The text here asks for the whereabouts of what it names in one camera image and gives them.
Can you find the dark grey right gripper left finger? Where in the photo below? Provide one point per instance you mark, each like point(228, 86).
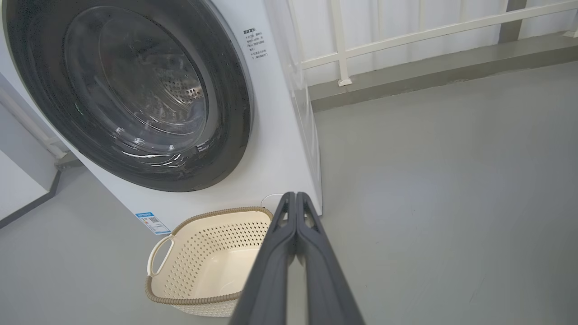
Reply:
point(271, 280)

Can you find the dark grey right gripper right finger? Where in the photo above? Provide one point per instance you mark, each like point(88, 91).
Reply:
point(325, 289)

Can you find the black-rimmed glass washer door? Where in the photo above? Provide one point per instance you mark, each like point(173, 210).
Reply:
point(226, 113)

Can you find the cream perforated laundry basket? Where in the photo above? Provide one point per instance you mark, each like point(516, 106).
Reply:
point(203, 257)

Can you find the white front-load washing machine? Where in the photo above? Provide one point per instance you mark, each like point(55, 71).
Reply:
point(280, 149)

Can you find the blue energy label sticker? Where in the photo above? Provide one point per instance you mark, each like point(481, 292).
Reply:
point(153, 223)

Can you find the black printed text label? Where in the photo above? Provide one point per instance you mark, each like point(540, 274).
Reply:
point(256, 44)

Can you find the white metal railing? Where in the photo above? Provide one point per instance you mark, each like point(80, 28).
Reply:
point(342, 45)

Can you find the white wall pipe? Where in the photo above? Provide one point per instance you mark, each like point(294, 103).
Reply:
point(31, 124)

